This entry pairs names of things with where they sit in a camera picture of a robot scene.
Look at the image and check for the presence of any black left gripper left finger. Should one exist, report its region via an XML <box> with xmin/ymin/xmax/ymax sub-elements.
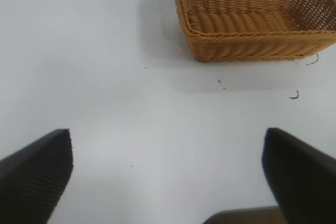
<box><xmin>0</xmin><ymin>129</ymin><xmax>75</xmax><ymax>224</ymax></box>

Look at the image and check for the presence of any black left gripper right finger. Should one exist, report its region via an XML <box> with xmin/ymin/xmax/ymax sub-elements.
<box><xmin>261</xmin><ymin>127</ymin><xmax>336</xmax><ymax>224</ymax></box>

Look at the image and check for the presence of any brown wicker basket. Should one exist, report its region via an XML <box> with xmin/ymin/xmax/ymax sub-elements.
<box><xmin>172</xmin><ymin>0</ymin><xmax>336</xmax><ymax>63</ymax></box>

